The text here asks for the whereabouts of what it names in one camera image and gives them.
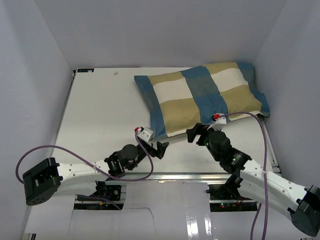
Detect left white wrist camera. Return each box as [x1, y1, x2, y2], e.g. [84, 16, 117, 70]
[134, 127, 156, 143]

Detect purple cable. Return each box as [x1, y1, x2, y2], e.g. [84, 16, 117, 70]
[15, 132, 154, 186]
[223, 111, 270, 240]

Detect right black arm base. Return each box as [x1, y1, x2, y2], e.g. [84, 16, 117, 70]
[206, 175, 258, 213]

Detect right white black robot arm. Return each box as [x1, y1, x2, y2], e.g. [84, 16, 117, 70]
[186, 123, 320, 237]

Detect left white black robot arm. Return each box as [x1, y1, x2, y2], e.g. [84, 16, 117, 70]
[21, 140, 169, 206]

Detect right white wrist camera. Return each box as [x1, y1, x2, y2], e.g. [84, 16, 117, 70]
[208, 113, 227, 131]

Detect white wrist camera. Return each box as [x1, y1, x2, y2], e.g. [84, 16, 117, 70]
[134, 127, 156, 143]
[208, 113, 227, 131]

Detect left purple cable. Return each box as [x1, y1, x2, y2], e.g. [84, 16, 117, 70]
[15, 132, 154, 186]

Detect blue beige checkered pillowcase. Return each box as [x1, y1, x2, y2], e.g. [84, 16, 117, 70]
[134, 62, 270, 139]

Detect left blue corner label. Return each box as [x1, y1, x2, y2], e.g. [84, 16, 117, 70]
[76, 68, 95, 73]

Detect aluminium frame rail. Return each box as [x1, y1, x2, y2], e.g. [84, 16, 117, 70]
[104, 172, 281, 183]

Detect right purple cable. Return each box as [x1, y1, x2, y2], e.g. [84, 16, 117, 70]
[223, 111, 270, 240]

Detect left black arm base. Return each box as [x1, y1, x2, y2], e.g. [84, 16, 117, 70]
[74, 181, 123, 210]

